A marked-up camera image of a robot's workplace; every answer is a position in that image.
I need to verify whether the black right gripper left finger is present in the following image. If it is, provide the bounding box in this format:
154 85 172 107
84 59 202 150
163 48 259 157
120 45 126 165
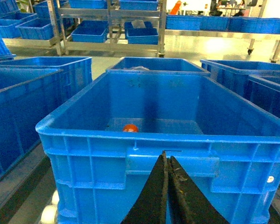
122 151 168 224

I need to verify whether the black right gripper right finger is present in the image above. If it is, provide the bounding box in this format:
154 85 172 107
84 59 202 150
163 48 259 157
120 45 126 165
168 156 228 224

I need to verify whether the orange round cap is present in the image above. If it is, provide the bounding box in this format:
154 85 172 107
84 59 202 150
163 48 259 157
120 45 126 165
122 124 139 133

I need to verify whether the blue bin with red parts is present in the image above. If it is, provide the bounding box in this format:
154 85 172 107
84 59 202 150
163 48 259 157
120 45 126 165
246 75 280 118

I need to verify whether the blue bin middle front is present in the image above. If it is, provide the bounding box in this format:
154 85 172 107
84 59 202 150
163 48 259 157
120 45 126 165
35 71 280 224

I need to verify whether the blue bin right rear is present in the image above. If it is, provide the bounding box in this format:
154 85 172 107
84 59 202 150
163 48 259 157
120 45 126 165
200 59 280 97

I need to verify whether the blue bin middle rear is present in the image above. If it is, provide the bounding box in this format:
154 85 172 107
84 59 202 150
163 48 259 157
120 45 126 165
106 57 210 77

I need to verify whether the blue bin left rear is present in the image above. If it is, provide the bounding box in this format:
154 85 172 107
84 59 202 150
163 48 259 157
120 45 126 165
0 56 93 98

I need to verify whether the blue bin left front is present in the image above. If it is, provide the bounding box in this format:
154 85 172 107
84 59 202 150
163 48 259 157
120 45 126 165
0 67 62 178

